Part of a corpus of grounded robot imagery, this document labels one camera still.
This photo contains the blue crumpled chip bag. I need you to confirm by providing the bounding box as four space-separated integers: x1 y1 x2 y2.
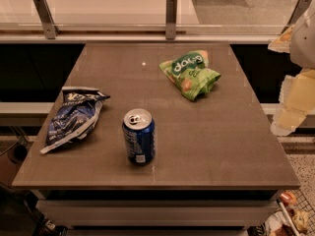
40 87 109 154

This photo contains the blue pepsi can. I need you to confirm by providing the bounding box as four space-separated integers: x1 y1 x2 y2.
122 108 156 165

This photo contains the green chip bag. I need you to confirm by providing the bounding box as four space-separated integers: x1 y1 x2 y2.
159 50 221 101

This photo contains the right metal railing bracket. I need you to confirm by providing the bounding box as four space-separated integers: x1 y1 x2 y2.
282 0 312 32

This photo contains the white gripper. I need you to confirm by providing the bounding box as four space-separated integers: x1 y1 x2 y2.
268 7 315 137

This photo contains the grey table drawer front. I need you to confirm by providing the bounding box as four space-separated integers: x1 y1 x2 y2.
36 201 278 227

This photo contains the left metal railing bracket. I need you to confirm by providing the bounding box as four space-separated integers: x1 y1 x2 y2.
32 0 59 39

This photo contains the middle metal railing bracket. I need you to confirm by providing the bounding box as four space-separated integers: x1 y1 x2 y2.
165 0 177 40

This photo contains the metal railing bracket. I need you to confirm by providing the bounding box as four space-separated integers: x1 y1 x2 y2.
165 0 177 40
282 0 312 32
32 0 59 39

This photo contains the wire basket with snacks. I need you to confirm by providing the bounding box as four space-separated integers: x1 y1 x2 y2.
263 190 315 236

